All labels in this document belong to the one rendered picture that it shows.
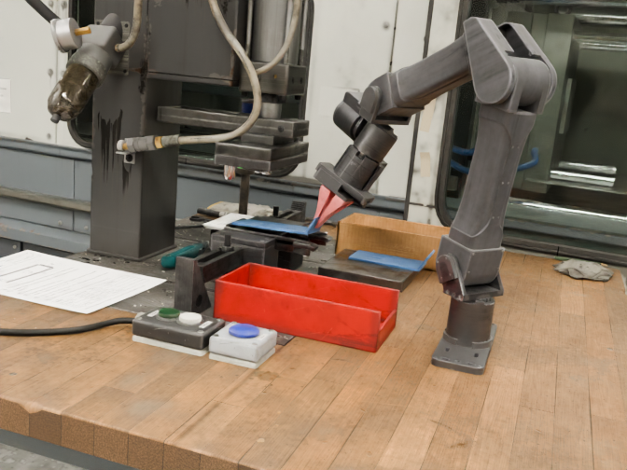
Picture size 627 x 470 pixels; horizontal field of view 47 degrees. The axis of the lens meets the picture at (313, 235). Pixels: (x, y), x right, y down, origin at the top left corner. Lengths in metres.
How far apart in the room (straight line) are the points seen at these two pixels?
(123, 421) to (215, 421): 0.09
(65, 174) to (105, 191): 0.97
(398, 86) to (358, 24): 0.76
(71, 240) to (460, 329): 1.53
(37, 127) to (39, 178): 0.16
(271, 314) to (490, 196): 0.35
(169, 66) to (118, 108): 0.13
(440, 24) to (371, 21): 0.19
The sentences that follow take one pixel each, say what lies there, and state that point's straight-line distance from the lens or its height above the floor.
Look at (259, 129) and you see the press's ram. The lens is 1.24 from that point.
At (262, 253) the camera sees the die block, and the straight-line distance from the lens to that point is 1.21.
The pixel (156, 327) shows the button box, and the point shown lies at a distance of 0.98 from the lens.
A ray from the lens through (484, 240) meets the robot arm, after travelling 1.03.
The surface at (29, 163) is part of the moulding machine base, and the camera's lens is 2.44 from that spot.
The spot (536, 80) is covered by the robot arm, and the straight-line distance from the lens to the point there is 0.99.
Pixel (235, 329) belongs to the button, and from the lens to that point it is 0.95.
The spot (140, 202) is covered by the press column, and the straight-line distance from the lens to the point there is 1.34.
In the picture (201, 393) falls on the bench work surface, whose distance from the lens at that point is 0.86.
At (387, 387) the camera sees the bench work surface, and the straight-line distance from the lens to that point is 0.92.
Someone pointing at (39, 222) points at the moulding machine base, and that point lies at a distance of 2.45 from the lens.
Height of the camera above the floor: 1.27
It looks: 13 degrees down
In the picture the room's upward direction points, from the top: 5 degrees clockwise
